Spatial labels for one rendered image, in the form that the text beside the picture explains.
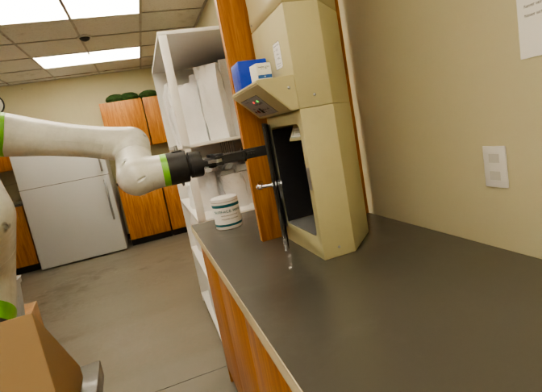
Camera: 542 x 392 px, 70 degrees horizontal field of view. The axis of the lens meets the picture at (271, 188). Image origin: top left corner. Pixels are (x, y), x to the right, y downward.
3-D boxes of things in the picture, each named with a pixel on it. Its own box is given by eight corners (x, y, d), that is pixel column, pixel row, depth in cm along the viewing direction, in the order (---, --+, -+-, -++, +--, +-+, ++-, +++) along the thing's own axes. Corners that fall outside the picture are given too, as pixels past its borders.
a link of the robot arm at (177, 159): (171, 186, 115) (173, 189, 106) (162, 148, 113) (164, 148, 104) (191, 182, 116) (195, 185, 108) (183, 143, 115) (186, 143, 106)
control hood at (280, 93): (265, 118, 143) (260, 90, 142) (299, 109, 113) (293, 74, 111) (236, 123, 140) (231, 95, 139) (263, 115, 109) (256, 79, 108)
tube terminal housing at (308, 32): (343, 223, 158) (313, 27, 146) (393, 239, 127) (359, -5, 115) (288, 238, 151) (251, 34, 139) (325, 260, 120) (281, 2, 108)
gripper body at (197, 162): (187, 152, 107) (219, 146, 109) (184, 152, 115) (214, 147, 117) (193, 179, 108) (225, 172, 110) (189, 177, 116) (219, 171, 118)
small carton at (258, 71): (266, 84, 124) (263, 65, 123) (273, 81, 120) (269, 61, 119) (252, 86, 122) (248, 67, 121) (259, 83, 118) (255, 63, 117)
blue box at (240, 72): (261, 89, 139) (257, 64, 137) (270, 85, 129) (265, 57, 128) (235, 93, 136) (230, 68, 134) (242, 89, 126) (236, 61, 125)
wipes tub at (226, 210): (239, 220, 197) (233, 192, 195) (245, 225, 185) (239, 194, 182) (214, 227, 193) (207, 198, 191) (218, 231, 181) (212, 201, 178)
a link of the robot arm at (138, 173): (122, 207, 106) (114, 181, 98) (118, 175, 114) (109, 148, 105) (174, 196, 110) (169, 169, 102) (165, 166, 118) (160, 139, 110)
